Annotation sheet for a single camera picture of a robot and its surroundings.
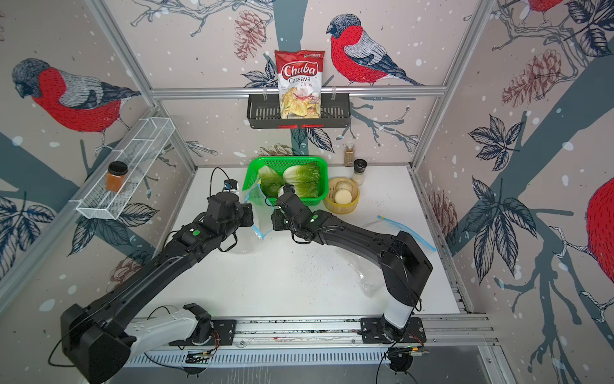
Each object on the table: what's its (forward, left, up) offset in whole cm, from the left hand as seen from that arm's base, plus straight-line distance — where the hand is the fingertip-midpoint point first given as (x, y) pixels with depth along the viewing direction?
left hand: (253, 201), depth 78 cm
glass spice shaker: (+41, -38, -18) cm, 59 cm away
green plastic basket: (+9, +3, -3) cm, 10 cm away
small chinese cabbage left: (+20, -1, -14) cm, 25 cm away
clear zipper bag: (-18, -41, -19) cm, 48 cm away
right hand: (-2, -6, -7) cm, 9 cm away
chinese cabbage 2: (+18, -16, -15) cm, 28 cm away
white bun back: (+22, -34, -18) cm, 44 cm away
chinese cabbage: (+28, -18, -14) cm, 36 cm away
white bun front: (+14, -33, -17) cm, 39 cm away
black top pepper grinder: (+29, -41, -13) cm, 52 cm away
